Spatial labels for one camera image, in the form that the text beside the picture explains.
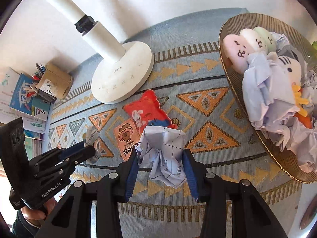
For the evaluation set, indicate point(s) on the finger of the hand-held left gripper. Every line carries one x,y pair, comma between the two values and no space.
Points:
62,169
74,151

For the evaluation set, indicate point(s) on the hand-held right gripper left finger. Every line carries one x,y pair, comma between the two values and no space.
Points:
130,178

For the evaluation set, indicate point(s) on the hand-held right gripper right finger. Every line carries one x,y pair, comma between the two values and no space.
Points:
191,178

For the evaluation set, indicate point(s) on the small grey paper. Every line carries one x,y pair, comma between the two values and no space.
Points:
92,138

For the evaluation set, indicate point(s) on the pale blue lined paper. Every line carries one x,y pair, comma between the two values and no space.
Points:
161,151

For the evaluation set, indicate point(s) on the round woven basket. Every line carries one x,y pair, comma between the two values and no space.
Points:
237,99

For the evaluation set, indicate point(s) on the person's left forearm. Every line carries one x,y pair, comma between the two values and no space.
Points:
21,226

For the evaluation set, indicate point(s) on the person's left hand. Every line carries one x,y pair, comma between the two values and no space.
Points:
36,214

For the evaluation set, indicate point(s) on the stack of white books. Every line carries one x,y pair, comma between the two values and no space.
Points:
32,131

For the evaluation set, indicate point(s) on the orange cartoon snack packet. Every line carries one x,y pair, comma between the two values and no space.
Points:
125,138

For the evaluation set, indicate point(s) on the teal cover book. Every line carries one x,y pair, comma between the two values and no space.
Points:
40,109

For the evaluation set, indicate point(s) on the patterned blue table cloth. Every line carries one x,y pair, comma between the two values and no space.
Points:
198,119

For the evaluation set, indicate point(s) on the red snack packet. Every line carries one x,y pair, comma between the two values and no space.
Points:
148,114

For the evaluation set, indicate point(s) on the cardboard pen holder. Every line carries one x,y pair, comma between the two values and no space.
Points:
54,83

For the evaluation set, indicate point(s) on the blue cover book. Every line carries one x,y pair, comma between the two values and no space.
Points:
23,96

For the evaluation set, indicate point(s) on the white cover book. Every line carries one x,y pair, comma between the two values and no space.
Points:
6,86

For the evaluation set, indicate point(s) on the bunch of pens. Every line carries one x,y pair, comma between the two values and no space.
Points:
37,75

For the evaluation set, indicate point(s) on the white desk lamp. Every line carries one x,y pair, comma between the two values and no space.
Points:
118,72

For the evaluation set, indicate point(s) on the crumpled white paper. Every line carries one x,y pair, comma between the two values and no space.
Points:
297,143

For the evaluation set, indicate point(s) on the large crumpled pale blue paper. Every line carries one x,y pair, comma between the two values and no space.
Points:
267,96

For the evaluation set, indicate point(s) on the brown wooden object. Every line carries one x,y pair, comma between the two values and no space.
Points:
307,215

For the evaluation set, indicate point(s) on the orange carrot toy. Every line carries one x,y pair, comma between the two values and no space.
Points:
304,119

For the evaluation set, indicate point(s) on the pink plush toy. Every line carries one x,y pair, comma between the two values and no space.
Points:
235,52

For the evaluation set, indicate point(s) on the yellow fries toy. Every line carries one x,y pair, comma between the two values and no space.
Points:
300,96

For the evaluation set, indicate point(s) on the white plush toy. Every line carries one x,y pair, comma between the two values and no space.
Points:
251,39

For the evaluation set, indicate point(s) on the green plush toy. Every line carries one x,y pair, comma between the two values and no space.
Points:
266,36

